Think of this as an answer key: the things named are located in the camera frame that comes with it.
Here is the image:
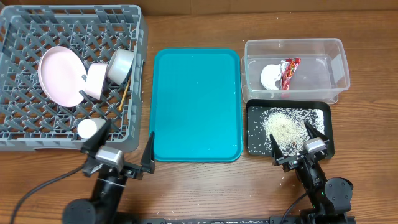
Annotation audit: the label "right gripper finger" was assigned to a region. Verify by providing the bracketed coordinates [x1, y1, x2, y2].
[304, 121, 329, 143]
[269, 134, 284, 166]

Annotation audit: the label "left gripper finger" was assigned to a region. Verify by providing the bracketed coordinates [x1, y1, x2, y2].
[141, 131, 155, 174]
[80, 120, 111, 155]

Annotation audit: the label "white cup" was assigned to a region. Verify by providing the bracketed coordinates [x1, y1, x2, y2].
[77, 118, 106, 139]

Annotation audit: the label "white rice grains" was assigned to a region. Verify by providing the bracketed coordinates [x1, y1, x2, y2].
[247, 106, 325, 156]

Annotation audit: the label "wooden chopstick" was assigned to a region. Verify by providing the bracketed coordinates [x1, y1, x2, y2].
[118, 77, 131, 111]

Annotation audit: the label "pink saucer plate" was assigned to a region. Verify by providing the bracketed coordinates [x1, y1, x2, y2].
[85, 63, 107, 100]

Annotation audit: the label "red snack wrapper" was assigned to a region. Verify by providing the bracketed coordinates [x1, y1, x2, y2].
[280, 58, 301, 90]

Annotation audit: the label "white napkin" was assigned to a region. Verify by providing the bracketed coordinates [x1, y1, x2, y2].
[260, 64, 281, 90]

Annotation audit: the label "white round plate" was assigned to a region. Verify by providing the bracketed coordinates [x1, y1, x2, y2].
[38, 46, 86, 107]

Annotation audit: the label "grey-green bowl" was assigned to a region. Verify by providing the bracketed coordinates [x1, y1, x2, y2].
[106, 49, 134, 85]

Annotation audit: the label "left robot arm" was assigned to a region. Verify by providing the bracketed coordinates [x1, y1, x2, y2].
[62, 121, 155, 223]

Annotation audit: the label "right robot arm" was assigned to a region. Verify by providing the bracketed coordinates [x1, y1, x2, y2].
[269, 122, 356, 224]

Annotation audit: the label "black waste tray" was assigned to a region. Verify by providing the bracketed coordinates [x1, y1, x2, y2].
[246, 99, 335, 159]

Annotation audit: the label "clear plastic waste bin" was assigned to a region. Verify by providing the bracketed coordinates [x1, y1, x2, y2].
[241, 38, 350, 104]

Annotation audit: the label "teal serving tray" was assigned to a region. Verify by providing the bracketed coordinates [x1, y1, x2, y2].
[149, 48, 243, 162]

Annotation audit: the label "grey plastic dish rack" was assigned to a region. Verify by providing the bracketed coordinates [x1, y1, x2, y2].
[1, 5, 148, 152]

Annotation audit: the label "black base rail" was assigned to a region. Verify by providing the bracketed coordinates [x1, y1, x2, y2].
[118, 214, 357, 224]

